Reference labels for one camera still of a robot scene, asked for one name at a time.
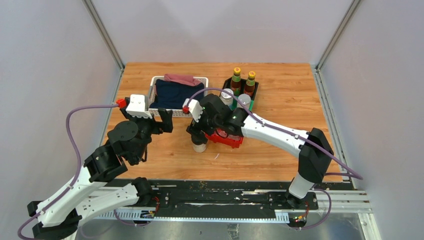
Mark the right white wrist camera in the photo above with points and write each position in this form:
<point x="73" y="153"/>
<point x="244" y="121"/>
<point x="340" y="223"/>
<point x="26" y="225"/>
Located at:
<point x="192" y="107"/>

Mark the aluminium rail frame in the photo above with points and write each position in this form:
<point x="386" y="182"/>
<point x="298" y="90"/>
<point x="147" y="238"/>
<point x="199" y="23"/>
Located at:
<point x="342" y="197"/>

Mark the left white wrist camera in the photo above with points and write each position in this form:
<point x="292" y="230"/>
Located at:
<point x="137" y="107"/>

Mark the dark blue cloth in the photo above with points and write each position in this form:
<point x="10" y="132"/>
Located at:
<point x="172" y="95"/>

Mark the black cap shaker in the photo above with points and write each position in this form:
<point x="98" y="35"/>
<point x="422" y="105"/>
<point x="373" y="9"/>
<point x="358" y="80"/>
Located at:
<point x="199" y="146"/>
<point x="225" y="135"/>

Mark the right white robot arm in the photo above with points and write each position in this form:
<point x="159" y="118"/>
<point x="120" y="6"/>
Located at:
<point x="311" y="148"/>

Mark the green plastic bin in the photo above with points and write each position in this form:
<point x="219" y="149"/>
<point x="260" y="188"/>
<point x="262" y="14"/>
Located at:
<point x="234" y="106"/>

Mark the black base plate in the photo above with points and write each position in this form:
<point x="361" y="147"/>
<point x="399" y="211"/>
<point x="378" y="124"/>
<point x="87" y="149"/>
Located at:
<point x="223" y="202"/>

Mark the black cap shaker front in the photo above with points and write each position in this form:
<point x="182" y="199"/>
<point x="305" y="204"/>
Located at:
<point x="199" y="146"/>

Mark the silver lid jar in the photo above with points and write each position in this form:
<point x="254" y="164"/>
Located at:
<point x="245" y="100"/>
<point x="227" y="96"/>

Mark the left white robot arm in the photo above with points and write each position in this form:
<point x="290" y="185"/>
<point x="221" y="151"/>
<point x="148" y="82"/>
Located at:
<point x="71" y="207"/>

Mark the silver lid jar back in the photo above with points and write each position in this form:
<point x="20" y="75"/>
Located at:
<point x="245" y="100"/>

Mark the pink cloth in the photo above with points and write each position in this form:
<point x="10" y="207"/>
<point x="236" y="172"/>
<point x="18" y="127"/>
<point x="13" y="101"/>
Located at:
<point x="182" y="79"/>

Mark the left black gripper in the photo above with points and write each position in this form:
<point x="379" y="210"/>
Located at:
<point x="167" y="117"/>

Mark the yellow cap sauce bottle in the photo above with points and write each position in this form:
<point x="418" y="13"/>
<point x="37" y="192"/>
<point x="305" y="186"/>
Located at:
<point x="235" y="84"/>
<point x="250" y="84"/>

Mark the black plastic bin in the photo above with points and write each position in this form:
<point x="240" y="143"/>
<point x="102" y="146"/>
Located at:
<point x="227" y="85"/>

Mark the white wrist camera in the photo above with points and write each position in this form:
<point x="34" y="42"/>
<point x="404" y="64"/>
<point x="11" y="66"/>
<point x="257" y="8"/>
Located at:
<point x="137" y="107"/>
<point x="192" y="107"/>

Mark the black cap shaker back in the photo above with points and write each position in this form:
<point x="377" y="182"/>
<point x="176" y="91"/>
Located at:
<point x="225" y="135"/>

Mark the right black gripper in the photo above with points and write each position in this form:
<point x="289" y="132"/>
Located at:
<point x="195" y="127"/>

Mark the red plastic bin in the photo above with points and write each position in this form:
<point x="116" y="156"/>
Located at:
<point x="215" y="138"/>

